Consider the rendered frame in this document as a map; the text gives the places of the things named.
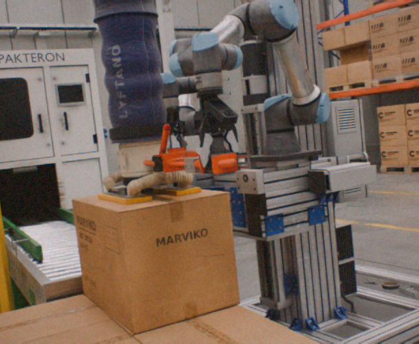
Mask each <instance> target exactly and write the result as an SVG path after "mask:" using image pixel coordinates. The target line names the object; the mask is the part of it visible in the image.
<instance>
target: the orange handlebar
mask: <svg viewBox="0 0 419 344"><path fill-rule="evenodd" d="M180 152H185V153H186V156H187V157H179V158H174V159H171V160H167V166H169V167H172V168H173V169H180V168H185V166H184V159H185V158H192V157H197V156H200V155H199V154H198V153H196V151H178V152H176V153H180ZM236 163H237V162H236V160H235V159H233V158H232V159H228V160H220V161H219V163H218V166H219V167H220V168H228V167H234V166H235V165H236ZM143 164H144V165H146V166H154V162H152V160H144V161H143ZM194 165H195V167H199V168H200V165H199V160H196V161H195V162H194Z"/></svg>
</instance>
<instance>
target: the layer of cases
mask: <svg viewBox="0 0 419 344"><path fill-rule="evenodd" d="M0 344H321V343H318V342H316V341H314V340H312V339H310V338H308V337H306V336H304V335H301V334H299V333H297V332H295V331H293V330H290V329H288V328H286V327H284V326H282V325H280V324H278V323H276V322H274V321H272V320H270V319H267V318H265V317H263V316H261V315H259V314H257V313H254V312H252V311H250V310H248V309H246V308H244V307H242V306H240V305H239V306H238V304H236V305H234V306H230V307H227V308H224V309H220V310H217V311H213V312H211V313H206V314H204V315H200V316H196V317H193V318H190V319H186V320H183V321H179V322H176V323H174V324H169V325H166V326H163V327H159V328H155V329H153V330H148V331H146V332H142V333H139V334H133V333H132V332H131V331H129V329H127V328H126V327H125V326H124V325H122V324H121V323H120V322H118V321H117V320H116V319H115V318H114V317H113V316H111V315H110V314H109V313H107V312H106V311H105V310H104V309H103V308H102V307H100V306H99V305H98V304H96V303H95V302H94V301H93V300H92V299H91V298H89V297H88V296H87V295H84V294H81V295H77V296H72V297H69V298H64V299H60V300H56V301H52V302H47V303H44V304H39V305H35V306H30V307H27V308H23V309H18V310H15V311H10V312H6V313H1V314H0Z"/></svg>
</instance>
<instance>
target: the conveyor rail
mask: <svg viewBox="0 0 419 344"><path fill-rule="evenodd" d="M5 245H6V251H7V256H8V261H9V262H10V268H11V272H10V276H11V277H12V279H13V280H14V282H15V283H16V285H17V286H18V288H19V289H20V290H21V292H22V293H23V295H24V296H25V297H26V299H27V300H28V302H29V303H30V305H31V300H30V295H29V287H30V289H31V290H32V291H33V293H34V295H35V304H36V305H39V304H44V303H45V302H44V292H43V287H42V283H45V282H48V281H51V280H50V279H49V278H48V277H47V276H46V275H45V274H44V273H43V272H42V271H41V270H40V269H39V268H38V267H37V266H36V265H35V264H34V263H33V262H32V261H31V260H30V259H29V258H28V257H27V256H26V255H25V254H24V253H23V252H22V251H21V250H20V249H19V248H18V247H17V251H15V250H13V248H12V242H11V241H10V240H9V239H8V238H7V237H6V236H5ZM16 252H17V258H16ZM31 306H32V305H31Z"/></svg>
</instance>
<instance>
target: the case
mask: <svg viewBox="0 0 419 344"><path fill-rule="evenodd" d="M151 196H152V201H147V202H142V203H135V204H131V205H122V204H119V203H114V202H111V201H106V200H103V199H99V198H98V195H93V196H88V197H80V198H75V199H72V207H73V213H74V223H75V229H76V239H77V244H78V253H79V259H80V265H81V275H82V280H83V291H84V294H85V295H87V296H88V297H89V298H91V299H92V300H93V301H94V302H95V303H96V304H98V305H99V306H100V307H102V308H103V309H104V310H105V311H106V312H107V313H109V314H110V315H111V316H113V317H114V318H115V319H116V320H117V321H118V322H120V323H121V324H122V325H124V326H125V327H126V328H127V329H129V331H131V332H132V333H133V334H139V333H142V332H146V331H148V330H153V329H155V328H159V327H163V326H166V325H169V324H174V323H176V322H179V321H183V320H186V319H190V318H193V317H196V316H200V315H204V314H206V313H211V312H213V311H217V310H220V309H224V308H227V307H230V306H234V305H236V304H240V293H239V285H238V279H237V266H236V260H235V247H234V241H233V228H232V222H231V209H230V203H229V193H228V192H222V191H215V190H203V189H201V192H199V193H194V194H190V195H182V196H178V197H176V196H171V195H163V194H158V193H154V195H151Z"/></svg>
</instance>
